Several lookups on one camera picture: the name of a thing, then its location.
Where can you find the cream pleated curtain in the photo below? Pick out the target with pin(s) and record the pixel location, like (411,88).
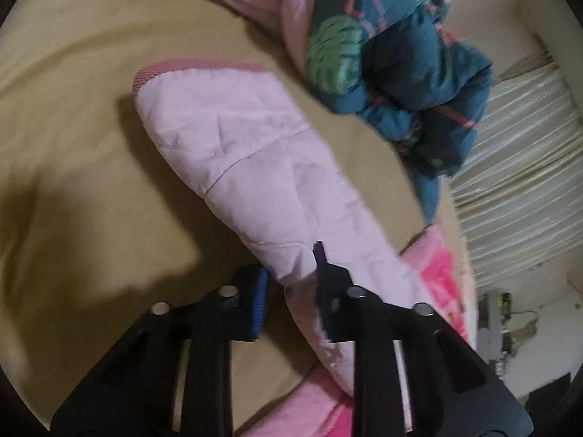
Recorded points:
(514,154)

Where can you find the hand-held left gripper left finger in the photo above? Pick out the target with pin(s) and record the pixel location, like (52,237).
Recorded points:
(258,298)

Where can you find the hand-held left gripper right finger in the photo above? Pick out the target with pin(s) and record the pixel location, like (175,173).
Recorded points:
(324,302)

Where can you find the pink quilted jacket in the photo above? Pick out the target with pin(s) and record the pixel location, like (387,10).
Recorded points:
(255,154)

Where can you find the pink printed blanket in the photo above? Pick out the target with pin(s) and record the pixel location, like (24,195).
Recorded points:
(437,273)

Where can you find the bed with tan sheet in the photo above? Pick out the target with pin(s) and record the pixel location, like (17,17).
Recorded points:
(68,123)

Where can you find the teal floral comforter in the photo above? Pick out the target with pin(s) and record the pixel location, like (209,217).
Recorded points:
(410,63)

